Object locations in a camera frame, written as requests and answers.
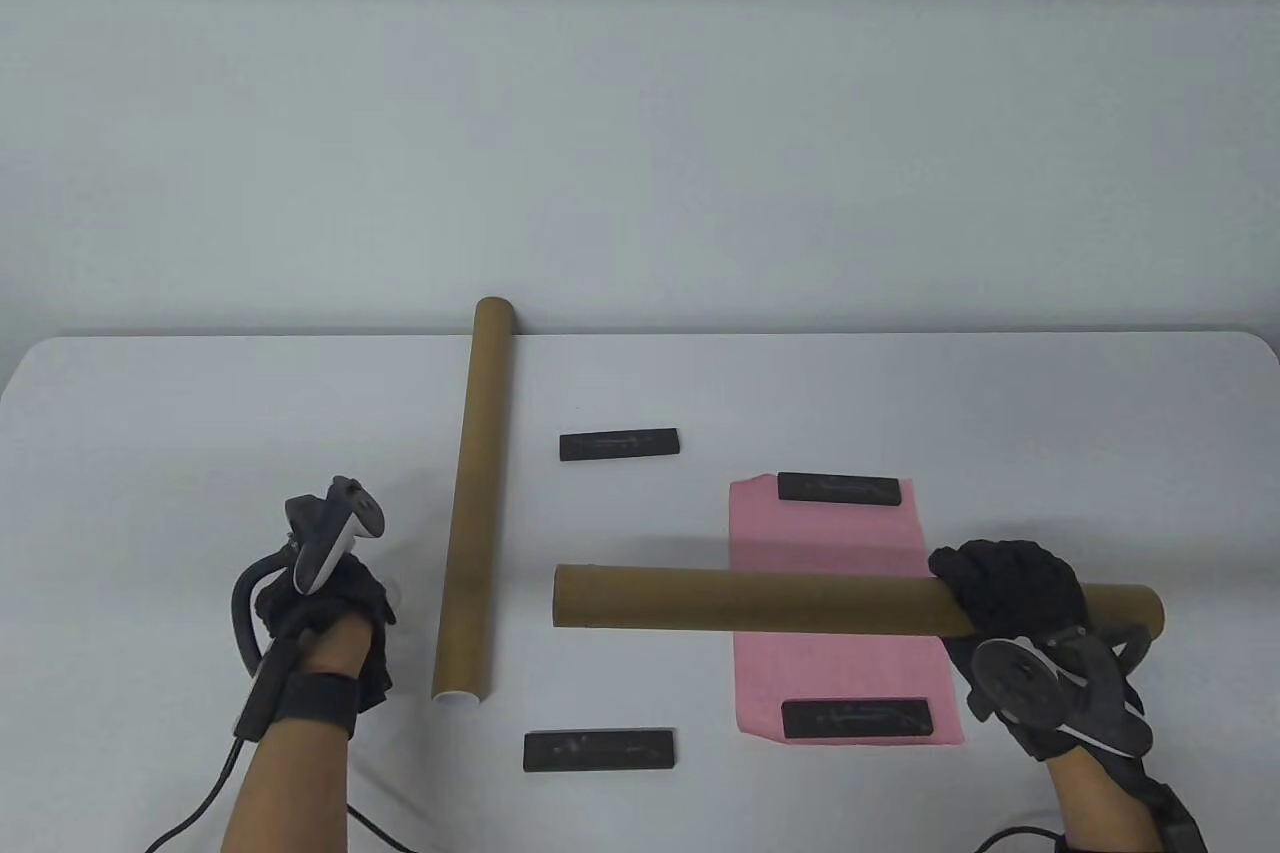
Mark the person's right hand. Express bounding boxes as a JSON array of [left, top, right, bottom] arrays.
[[928, 540, 1151, 762]]

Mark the person's left hand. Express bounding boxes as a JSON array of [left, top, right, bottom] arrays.
[[253, 548, 398, 719]]

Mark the brown cardboard mailing tube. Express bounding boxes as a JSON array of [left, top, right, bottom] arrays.
[[553, 563, 1167, 639], [430, 297, 518, 706]]

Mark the pink paper sheet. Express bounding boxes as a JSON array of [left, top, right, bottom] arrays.
[[729, 473, 968, 746]]

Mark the black bar paperweight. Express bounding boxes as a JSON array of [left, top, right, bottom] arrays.
[[559, 430, 681, 463], [778, 472, 901, 505], [524, 729, 677, 774], [781, 699, 935, 742]]

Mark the person's left forearm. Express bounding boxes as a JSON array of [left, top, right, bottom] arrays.
[[222, 615, 373, 853]]

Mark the person's right forearm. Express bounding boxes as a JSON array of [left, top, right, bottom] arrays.
[[1045, 743, 1167, 853]]

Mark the grey hand tracker controller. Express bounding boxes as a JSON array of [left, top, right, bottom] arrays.
[[968, 623, 1157, 760], [232, 476, 387, 679]]

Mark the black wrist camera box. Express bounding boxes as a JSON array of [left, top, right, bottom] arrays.
[[235, 638, 363, 744], [1138, 771, 1207, 853]]

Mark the black cable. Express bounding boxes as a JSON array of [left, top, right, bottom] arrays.
[[345, 801, 417, 853], [145, 738, 253, 853], [975, 825, 1067, 853]]

